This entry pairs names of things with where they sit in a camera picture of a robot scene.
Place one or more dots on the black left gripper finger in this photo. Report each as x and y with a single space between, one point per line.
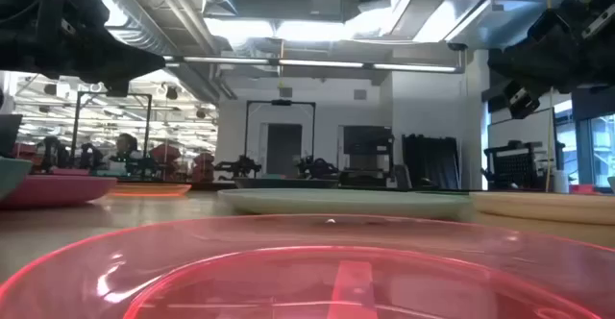
125 62

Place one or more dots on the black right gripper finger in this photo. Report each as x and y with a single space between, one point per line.
528 59

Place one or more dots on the orange transparent plastic plate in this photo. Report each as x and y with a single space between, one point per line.
149 189

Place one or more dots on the teal plastic plate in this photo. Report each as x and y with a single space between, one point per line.
12 175

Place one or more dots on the pink plastic plate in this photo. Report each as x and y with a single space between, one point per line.
53 191

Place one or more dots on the cream plastic plate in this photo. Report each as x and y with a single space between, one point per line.
552 208

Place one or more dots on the red transparent plastic plate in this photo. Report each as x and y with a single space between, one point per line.
307 280

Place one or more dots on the black background robot arm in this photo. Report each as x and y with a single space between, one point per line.
317 167
240 166

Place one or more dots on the person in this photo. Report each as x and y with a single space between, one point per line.
126 146

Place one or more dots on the black equipment rack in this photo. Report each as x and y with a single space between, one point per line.
516 165

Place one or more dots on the white bottle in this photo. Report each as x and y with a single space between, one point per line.
560 182

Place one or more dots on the grey door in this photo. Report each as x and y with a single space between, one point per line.
283 148

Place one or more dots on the ceiling strip light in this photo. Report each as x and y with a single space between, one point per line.
317 63

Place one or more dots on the large green plastic plate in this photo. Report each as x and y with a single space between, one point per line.
336 203

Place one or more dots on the silver ventilation duct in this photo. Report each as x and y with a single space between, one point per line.
139 16

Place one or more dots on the black background rig frame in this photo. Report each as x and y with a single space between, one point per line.
281 102
76 127

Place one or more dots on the black wall board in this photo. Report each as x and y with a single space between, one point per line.
367 140

